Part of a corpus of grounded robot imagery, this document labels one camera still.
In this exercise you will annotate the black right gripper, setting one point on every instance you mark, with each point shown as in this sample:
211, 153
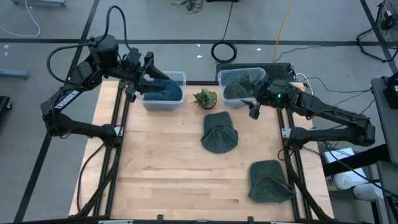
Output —
269, 93

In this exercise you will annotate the clear plastic bin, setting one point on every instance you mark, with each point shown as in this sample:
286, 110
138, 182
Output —
233, 105
161, 105

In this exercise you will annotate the black floor fan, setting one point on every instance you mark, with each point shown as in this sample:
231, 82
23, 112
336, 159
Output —
388, 15

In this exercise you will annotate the small potted succulent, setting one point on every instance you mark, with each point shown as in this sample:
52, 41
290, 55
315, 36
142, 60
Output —
205, 98

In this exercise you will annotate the grey side desk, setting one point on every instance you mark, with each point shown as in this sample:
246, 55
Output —
385, 124

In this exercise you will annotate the grey furniture base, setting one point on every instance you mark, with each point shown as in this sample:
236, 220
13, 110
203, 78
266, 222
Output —
40, 2

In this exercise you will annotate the black bar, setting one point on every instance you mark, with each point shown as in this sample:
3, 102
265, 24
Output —
357, 160

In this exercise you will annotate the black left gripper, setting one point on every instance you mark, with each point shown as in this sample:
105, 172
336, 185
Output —
135, 67

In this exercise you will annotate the white paper roll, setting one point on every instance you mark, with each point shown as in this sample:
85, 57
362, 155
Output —
368, 192

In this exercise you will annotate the white box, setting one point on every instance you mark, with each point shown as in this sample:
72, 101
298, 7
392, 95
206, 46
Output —
337, 154

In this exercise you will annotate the black floor item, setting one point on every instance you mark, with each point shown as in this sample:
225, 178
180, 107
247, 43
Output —
3, 102

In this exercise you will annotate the white label strip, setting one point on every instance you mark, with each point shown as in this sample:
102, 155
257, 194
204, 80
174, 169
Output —
115, 222

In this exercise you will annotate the black table clamp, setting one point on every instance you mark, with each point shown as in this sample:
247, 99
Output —
250, 219
160, 218

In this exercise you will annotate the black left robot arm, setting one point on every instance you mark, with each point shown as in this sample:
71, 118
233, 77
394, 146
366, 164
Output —
77, 127

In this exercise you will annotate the dark green cap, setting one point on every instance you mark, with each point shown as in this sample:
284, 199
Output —
219, 137
237, 90
267, 183

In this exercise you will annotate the grey floor bar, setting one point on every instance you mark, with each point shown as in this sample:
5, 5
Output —
14, 73

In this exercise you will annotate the black desk device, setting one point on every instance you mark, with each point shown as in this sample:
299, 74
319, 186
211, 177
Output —
392, 93

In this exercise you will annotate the black floor box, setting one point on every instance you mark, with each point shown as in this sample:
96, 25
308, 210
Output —
222, 1

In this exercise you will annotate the black aluminium rig frame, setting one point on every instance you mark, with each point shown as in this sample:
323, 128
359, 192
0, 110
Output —
199, 83

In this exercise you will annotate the white metal bracket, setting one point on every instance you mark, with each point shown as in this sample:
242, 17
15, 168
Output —
285, 133

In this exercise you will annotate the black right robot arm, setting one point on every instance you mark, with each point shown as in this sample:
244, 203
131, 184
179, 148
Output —
335, 115

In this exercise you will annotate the white wipes container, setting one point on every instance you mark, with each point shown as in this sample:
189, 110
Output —
348, 180

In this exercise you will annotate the black computer case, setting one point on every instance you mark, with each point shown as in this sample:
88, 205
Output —
280, 70

